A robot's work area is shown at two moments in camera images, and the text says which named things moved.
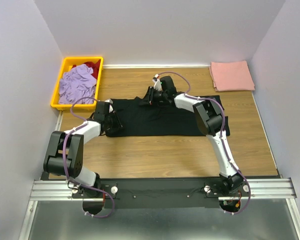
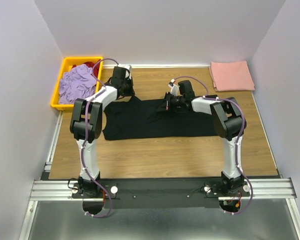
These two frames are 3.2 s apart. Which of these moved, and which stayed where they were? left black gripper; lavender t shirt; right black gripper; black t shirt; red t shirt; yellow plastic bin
Moved: right black gripper; left black gripper
Stayed: red t shirt; yellow plastic bin; black t shirt; lavender t shirt
